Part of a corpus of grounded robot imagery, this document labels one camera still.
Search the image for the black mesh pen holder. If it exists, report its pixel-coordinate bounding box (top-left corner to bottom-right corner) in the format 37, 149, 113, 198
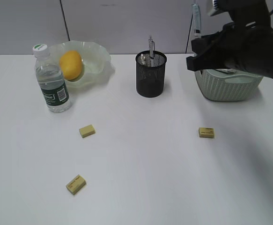
135, 51, 167, 98

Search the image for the green wavy glass plate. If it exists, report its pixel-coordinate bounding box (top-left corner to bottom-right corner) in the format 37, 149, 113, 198
49, 40, 111, 90

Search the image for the blue grip pen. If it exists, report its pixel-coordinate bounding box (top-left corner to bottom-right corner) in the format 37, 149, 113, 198
192, 0, 201, 39

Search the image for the white waste paper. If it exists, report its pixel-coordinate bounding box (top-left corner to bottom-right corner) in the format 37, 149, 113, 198
215, 68, 237, 75

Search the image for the yellow mango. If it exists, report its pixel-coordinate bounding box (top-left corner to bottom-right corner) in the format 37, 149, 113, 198
59, 50, 82, 81

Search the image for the yellow eraser behind bottle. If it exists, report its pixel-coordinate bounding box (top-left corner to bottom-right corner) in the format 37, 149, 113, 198
79, 125, 96, 138

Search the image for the green plastic woven basket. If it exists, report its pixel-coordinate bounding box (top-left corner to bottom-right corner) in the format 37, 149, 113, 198
195, 69, 263, 102

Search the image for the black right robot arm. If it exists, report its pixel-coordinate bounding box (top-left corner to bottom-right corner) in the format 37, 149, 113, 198
186, 0, 273, 79

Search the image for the grey grip pen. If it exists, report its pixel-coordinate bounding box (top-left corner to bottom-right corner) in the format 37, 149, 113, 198
148, 35, 155, 67

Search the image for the clear water bottle green label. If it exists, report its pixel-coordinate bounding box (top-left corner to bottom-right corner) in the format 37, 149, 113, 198
32, 44, 71, 113

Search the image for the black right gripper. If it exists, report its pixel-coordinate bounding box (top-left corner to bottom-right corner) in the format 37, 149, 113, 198
186, 22, 237, 71

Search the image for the yellow eraser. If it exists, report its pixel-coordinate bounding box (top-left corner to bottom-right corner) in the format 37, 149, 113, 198
66, 174, 87, 195
198, 127, 215, 138
79, 125, 96, 138

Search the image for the beige grip pen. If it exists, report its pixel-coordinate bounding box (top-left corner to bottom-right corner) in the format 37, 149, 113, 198
140, 54, 147, 66

